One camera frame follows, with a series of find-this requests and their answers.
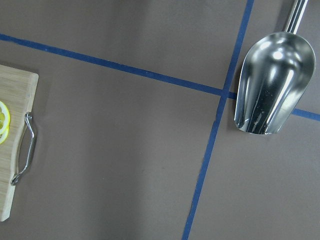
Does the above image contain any metal scoop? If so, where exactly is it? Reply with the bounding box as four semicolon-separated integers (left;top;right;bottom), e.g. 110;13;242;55
234;0;316;135

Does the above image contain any upper lemon slice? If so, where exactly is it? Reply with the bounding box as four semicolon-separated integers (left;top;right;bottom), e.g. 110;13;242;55
0;101;11;135

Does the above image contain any wooden cutting board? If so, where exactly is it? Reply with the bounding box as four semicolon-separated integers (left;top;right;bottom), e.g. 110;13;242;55
0;65;39;222

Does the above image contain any lower stacked lemon slice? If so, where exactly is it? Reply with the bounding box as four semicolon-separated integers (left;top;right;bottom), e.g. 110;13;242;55
0;127;10;144

